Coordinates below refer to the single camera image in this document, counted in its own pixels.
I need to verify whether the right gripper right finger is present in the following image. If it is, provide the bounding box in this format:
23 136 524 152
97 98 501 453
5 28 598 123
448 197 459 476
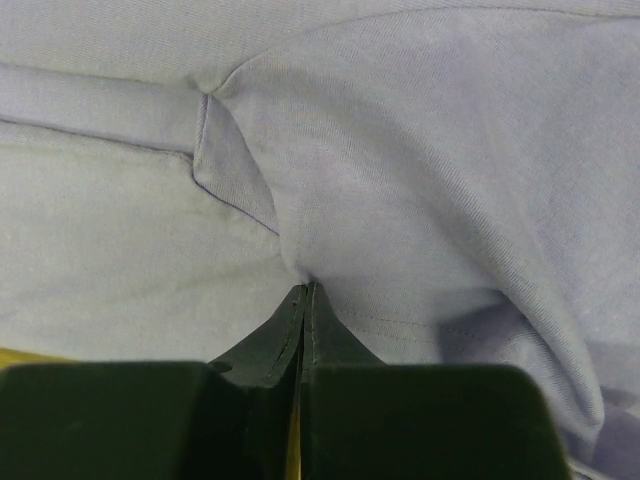
302 283 570 480

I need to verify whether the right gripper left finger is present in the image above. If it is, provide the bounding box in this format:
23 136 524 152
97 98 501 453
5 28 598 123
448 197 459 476
1 286 306 479

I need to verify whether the purple t-shirt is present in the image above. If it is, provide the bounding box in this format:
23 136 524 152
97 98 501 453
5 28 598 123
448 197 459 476
1 1 639 479

